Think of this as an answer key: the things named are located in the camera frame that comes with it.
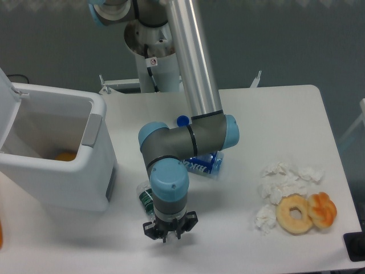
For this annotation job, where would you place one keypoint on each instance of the black device at table edge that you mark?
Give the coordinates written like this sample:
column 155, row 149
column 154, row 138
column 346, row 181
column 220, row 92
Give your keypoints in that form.
column 354, row 243

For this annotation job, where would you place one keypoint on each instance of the plain ring donut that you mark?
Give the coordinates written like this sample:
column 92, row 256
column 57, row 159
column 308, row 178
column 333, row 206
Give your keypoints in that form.
column 292, row 215

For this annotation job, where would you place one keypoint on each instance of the blue label plastic bottle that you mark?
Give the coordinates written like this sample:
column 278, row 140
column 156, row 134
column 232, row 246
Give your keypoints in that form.
column 205, row 165

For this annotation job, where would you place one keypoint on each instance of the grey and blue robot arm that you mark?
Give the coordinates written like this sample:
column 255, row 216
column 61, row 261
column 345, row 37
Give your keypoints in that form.
column 210, row 130

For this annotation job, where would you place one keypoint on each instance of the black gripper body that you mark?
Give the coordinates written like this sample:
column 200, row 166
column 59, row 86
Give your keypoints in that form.
column 170, row 219

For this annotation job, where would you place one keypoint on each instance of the white object at right edge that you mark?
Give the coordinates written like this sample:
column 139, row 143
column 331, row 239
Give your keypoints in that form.
column 352, row 132

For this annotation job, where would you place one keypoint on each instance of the orange glazed pastry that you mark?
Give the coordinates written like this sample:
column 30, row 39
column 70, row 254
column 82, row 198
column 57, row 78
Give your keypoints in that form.
column 322, row 210

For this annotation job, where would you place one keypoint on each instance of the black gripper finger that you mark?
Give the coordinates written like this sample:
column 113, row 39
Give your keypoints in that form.
column 156, row 229
column 186, row 223

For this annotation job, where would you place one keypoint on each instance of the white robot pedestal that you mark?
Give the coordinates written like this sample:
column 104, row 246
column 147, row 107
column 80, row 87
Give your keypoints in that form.
column 155, row 57

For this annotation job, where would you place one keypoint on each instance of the orange item inside bin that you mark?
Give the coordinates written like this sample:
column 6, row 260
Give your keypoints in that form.
column 66, row 156

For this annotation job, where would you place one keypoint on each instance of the blue bottle cap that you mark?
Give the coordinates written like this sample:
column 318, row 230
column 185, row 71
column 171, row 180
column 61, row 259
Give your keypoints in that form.
column 182, row 121

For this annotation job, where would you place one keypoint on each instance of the white trash bin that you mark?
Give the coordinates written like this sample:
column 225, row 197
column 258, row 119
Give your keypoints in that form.
column 40, row 122

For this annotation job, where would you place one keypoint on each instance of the small crumpled white tissue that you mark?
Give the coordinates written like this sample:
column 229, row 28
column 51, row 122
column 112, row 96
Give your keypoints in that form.
column 265, row 219

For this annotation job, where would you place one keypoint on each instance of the green label clear plastic bottle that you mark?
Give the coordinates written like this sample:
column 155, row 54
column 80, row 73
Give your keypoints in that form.
column 145, row 196

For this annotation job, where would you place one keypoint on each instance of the large crumpled white tissue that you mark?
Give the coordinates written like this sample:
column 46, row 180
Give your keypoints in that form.
column 281, row 179

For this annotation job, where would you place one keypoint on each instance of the orange object at left edge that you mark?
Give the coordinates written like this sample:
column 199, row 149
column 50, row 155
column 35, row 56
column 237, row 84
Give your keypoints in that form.
column 1, row 234

